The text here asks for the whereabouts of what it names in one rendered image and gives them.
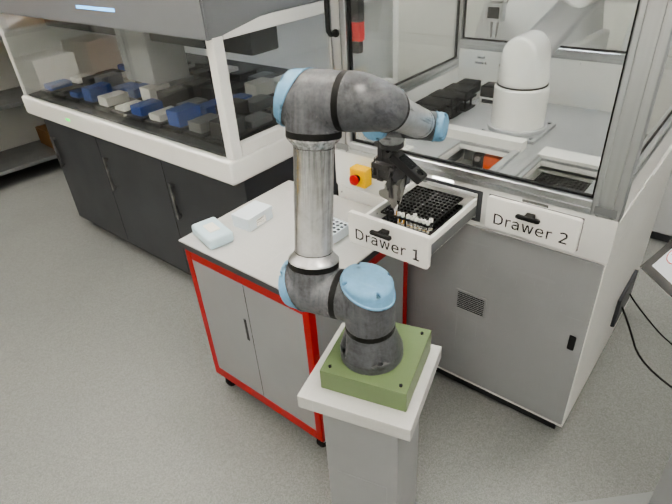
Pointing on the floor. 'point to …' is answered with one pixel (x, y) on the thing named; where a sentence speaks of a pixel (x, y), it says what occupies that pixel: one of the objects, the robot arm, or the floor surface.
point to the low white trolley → (272, 306)
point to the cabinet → (522, 310)
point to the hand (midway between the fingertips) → (397, 204)
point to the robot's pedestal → (369, 438)
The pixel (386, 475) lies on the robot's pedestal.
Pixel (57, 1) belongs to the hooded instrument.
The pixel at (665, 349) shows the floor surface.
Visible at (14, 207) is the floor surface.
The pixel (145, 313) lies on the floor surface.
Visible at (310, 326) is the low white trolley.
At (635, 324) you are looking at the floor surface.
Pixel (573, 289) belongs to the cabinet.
